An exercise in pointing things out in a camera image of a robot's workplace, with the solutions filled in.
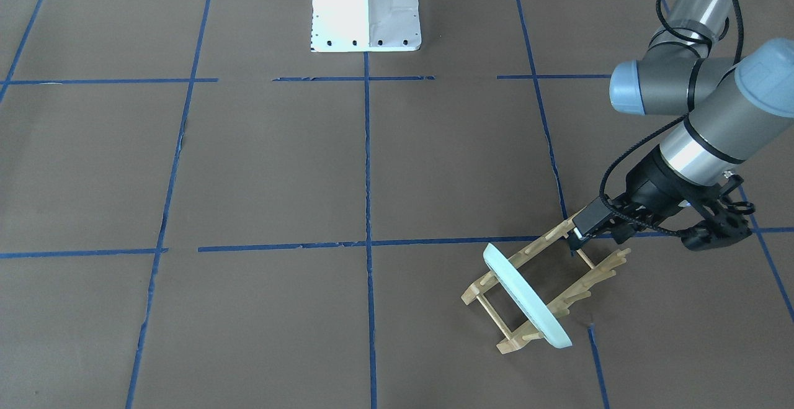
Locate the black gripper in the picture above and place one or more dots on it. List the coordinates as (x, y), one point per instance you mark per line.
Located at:
(647, 187)

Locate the light green plate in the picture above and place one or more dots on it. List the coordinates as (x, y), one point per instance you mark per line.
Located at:
(526, 298)

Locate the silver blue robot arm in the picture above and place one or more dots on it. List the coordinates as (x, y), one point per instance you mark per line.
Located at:
(726, 107)

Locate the wooden plate rack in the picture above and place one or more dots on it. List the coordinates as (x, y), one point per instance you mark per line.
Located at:
(559, 277)

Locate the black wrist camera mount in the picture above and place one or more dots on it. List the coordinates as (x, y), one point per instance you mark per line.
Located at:
(724, 221)

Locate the white pedestal column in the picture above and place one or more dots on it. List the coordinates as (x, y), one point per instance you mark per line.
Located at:
(343, 26)

